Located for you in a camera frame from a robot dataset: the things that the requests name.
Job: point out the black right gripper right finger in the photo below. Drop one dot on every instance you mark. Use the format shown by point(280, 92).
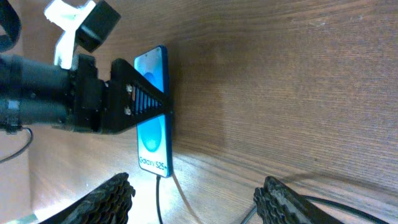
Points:
point(278, 203)

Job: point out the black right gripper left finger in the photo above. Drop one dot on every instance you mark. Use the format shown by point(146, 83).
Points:
point(108, 203)

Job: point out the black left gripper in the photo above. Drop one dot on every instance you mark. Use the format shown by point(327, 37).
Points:
point(128, 100)

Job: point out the blue Galaxy smartphone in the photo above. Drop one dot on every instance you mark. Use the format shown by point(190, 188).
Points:
point(154, 136)

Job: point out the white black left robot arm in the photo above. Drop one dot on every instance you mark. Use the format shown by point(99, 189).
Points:
point(31, 92)

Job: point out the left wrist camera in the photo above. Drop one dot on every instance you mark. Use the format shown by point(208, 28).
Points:
point(87, 26)

